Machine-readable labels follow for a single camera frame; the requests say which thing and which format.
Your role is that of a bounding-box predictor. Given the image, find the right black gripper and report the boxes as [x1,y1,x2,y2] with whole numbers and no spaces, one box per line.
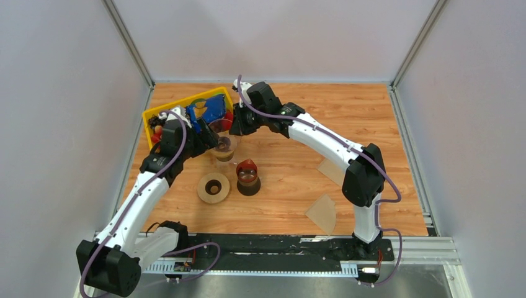
[230,101,267,137]

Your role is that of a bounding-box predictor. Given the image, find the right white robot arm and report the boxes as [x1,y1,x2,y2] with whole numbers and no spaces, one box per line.
[230,79,386,260]

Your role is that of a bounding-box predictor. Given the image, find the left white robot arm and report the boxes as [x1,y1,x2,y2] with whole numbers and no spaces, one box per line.
[76,119,219,297]

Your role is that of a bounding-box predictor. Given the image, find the brown glass dripper on base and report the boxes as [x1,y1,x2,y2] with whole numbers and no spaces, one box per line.
[236,159,261,196]

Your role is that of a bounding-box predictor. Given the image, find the far brown paper filter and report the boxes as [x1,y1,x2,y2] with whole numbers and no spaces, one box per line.
[318,159,345,187]

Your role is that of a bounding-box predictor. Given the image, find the brown paper filter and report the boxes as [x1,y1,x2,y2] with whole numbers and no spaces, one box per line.
[305,194,337,235]
[318,159,345,187]

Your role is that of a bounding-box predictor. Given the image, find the near brown paper filter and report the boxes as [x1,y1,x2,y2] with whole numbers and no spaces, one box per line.
[305,194,337,235]

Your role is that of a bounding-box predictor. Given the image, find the red tomato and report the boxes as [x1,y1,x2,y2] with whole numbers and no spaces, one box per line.
[221,110,234,131]

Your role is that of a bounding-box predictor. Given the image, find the blue chips bag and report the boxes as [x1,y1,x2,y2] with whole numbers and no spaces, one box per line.
[185,94,226,133]

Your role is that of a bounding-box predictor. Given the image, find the red strawberries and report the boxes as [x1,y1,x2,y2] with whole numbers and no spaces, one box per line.
[150,125,163,145]

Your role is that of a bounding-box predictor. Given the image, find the dark grapes bunch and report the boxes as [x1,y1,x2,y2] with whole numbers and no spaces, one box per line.
[148,115,166,130]

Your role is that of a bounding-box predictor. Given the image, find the yellow plastic basket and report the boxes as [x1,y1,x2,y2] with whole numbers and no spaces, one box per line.
[142,87,234,149]

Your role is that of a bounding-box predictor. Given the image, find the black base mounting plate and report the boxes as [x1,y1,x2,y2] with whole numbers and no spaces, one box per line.
[188,233,396,272]

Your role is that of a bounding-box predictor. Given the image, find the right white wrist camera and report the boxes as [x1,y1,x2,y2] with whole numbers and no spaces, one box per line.
[233,79,252,107]

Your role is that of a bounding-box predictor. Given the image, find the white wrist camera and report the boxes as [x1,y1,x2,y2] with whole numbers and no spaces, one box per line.
[166,106,193,128]
[233,79,252,107]

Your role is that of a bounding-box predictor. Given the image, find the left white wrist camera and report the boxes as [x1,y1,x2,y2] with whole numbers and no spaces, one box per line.
[166,106,193,128]

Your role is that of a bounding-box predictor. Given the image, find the wooden dripper ring on table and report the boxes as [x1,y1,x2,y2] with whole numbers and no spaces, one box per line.
[197,171,231,205]

